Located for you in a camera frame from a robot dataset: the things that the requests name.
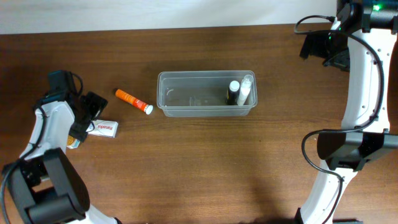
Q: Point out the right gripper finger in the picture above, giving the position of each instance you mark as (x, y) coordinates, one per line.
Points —
(339, 59)
(307, 47)

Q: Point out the small gold-lid jar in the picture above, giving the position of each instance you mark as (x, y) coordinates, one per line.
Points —
(72, 143)

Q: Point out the white spray bottle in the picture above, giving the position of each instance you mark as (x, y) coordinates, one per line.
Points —
(245, 89)

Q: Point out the clear plastic container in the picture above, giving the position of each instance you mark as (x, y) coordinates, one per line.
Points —
(202, 93)

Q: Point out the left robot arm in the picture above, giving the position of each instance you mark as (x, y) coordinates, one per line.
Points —
(42, 182)

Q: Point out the white Panadol box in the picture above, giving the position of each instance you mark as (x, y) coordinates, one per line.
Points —
(103, 128)

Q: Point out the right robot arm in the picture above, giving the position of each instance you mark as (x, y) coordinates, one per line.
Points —
(360, 41)

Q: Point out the black bottle white cap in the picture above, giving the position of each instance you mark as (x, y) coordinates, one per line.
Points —
(233, 92)

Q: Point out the orange tablet tube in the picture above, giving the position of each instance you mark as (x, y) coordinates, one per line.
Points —
(135, 102)

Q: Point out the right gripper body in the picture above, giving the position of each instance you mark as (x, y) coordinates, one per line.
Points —
(326, 46)

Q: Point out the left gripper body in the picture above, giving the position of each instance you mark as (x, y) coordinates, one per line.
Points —
(92, 109)

